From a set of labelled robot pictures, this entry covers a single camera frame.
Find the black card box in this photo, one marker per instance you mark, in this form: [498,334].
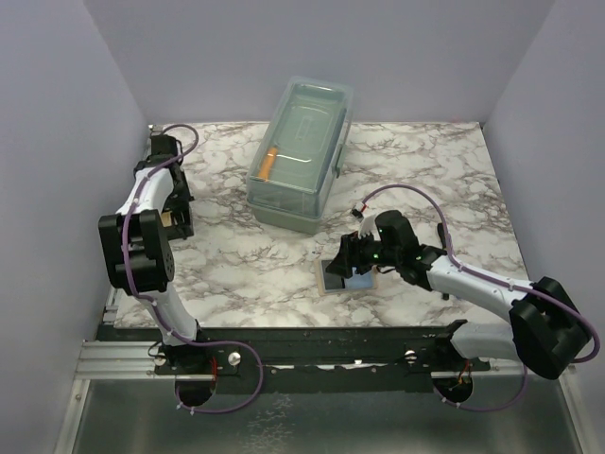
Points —
[176,216]

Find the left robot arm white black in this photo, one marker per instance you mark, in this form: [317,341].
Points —
[136,238]

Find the aluminium extrusion rail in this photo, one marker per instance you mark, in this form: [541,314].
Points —
[117,360]

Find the orange tool inside toolbox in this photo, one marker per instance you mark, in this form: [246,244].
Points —
[267,163]

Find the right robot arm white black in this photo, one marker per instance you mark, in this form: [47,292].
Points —
[541,326]

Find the translucent green plastic toolbox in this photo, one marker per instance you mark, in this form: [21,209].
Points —
[310,127]

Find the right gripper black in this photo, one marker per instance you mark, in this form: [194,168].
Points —
[350,254]

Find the black VIP credit card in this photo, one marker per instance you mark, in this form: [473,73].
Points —
[332,282]

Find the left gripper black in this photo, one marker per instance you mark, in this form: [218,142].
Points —
[187,194]

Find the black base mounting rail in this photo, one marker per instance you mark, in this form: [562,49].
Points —
[319,360]

